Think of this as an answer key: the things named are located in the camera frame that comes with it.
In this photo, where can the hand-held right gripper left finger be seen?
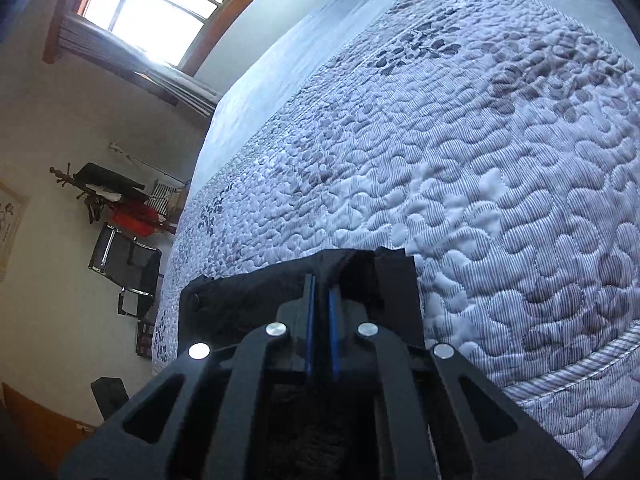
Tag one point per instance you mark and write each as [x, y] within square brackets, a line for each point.
[310, 330]

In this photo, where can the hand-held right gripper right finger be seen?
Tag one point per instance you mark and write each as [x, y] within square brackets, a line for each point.
[335, 335]

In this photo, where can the black pants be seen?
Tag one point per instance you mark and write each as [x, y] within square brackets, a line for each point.
[240, 300]

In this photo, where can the dark wooden furniture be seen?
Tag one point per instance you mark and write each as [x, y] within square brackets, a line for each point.
[144, 340]

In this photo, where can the black metal chair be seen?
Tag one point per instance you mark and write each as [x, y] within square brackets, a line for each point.
[125, 260]

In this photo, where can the striped cloth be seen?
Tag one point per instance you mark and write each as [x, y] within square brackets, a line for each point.
[161, 196]

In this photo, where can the purple-grey quilted blanket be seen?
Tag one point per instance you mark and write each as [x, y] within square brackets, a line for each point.
[475, 185]

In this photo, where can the red bag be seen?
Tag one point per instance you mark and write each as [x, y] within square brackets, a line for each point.
[135, 217]

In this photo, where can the black panel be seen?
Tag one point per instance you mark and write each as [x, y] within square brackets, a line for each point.
[110, 397]

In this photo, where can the white pole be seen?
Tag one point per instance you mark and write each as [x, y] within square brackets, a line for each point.
[150, 166]

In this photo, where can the black hanging clothes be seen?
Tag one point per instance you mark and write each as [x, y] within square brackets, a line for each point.
[105, 177]

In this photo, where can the grey bed sheet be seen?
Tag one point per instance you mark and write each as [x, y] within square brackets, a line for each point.
[280, 75]

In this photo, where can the wooden door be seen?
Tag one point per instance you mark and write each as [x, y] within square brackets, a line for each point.
[40, 420]

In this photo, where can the wooden coat rack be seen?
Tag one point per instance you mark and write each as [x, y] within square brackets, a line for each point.
[65, 176]

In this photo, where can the grey curtain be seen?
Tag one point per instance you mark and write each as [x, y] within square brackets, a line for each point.
[140, 65]

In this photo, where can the wooden framed window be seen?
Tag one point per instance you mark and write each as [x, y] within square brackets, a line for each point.
[160, 5]

